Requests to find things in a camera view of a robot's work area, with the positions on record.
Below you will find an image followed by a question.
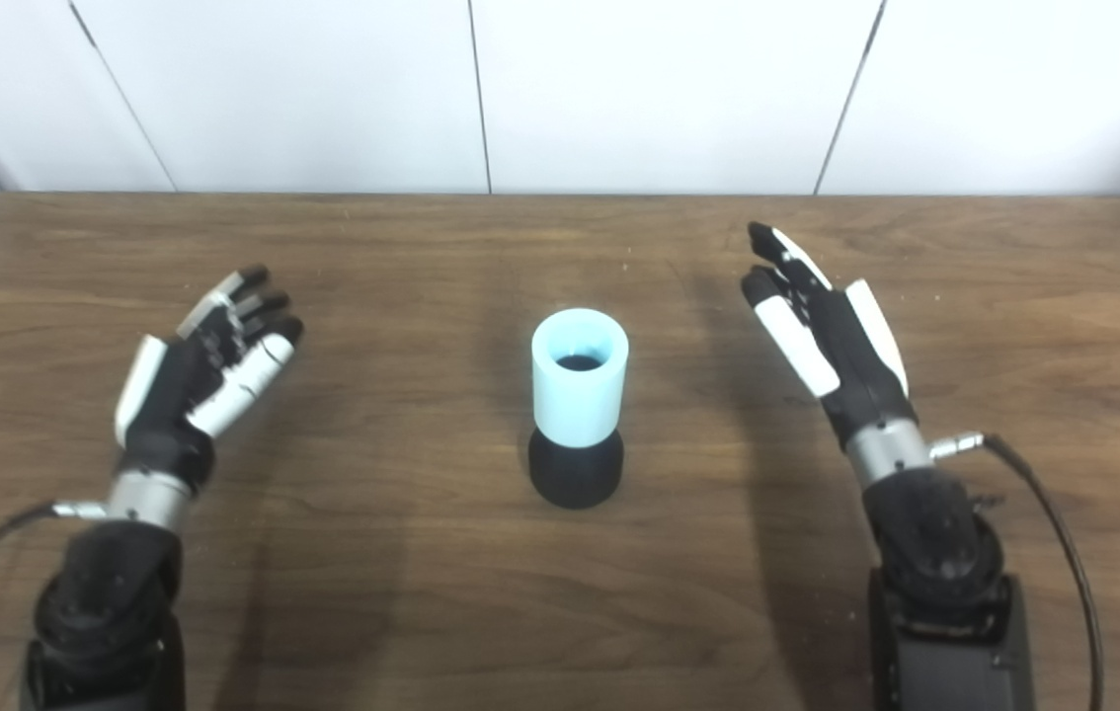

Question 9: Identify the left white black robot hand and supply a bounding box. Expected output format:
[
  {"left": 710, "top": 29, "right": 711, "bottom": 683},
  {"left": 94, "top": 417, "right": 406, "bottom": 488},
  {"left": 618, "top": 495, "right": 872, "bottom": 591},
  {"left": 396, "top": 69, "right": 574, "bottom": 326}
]
[{"left": 115, "top": 265, "right": 305, "bottom": 487}]

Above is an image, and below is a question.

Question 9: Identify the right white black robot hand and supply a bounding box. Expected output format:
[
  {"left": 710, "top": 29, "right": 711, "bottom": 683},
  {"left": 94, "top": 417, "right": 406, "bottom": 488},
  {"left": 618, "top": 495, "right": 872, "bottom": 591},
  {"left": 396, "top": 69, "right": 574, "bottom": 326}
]
[{"left": 741, "top": 221, "right": 920, "bottom": 450}]

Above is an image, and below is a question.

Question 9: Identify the light-blue hose piece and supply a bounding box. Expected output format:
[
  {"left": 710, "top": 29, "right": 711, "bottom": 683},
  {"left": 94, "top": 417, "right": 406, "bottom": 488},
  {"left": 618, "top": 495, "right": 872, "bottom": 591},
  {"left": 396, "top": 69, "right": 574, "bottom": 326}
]
[{"left": 531, "top": 308, "right": 630, "bottom": 447}]

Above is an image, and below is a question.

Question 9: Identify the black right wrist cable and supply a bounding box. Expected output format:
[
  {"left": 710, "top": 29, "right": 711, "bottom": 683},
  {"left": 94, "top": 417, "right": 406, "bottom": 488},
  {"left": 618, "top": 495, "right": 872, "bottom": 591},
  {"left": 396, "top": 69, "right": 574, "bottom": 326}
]
[{"left": 930, "top": 432, "right": 1104, "bottom": 711}]

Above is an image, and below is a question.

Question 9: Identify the black flared nozzle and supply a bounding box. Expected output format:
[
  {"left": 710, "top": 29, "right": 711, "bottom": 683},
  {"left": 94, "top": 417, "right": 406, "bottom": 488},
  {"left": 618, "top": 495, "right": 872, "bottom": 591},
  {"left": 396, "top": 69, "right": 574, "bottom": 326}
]
[{"left": 527, "top": 427, "right": 624, "bottom": 511}]

